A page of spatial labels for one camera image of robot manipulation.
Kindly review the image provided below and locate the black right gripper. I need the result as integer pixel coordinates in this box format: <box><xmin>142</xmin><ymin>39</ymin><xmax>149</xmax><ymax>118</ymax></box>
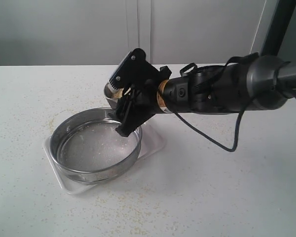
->
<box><xmin>110</xmin><ymin>48</ymin><xmax>171</xmax><ymax>137</ymax></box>

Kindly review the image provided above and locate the stainless steel cup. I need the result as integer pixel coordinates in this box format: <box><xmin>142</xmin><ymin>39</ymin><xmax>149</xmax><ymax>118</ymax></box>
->
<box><xmin>104</xmin><ymin>83</ymin><xmax>123</xmax><ymax>109</ymax></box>

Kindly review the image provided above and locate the round stainless steel sieve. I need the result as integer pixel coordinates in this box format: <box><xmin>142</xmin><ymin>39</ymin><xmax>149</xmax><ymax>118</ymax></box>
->
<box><xmin>49</xmin><ymin>108</ymin><xmax>143</xmax><ymax>185</ymax></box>

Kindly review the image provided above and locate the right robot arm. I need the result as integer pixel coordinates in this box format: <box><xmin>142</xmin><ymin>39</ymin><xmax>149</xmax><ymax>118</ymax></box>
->
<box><xmin>105</xmin><ymin>48</ymin><xmax>296</xmax><ymax>137</ymax></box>

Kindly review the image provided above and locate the yellow grain mixture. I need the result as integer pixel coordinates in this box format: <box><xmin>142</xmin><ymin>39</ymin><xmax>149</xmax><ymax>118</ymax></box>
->
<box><xmin>108</xmin><ymin>89</ymin><xmax>123</xmax><ymax>99</ymax></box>

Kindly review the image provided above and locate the white plastic tray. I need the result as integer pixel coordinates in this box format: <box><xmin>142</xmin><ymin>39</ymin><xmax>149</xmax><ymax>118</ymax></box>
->
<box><xmin>43</xmin><ymin>122</ymin><xmax>166</xmax><ymax>196</ymax></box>

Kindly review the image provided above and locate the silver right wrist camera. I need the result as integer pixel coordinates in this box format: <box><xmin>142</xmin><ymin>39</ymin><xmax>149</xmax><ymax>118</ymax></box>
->
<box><xmin>109</xmin><ymin>51</ymin><xmax>134</xmax><ymax>90</ymax></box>

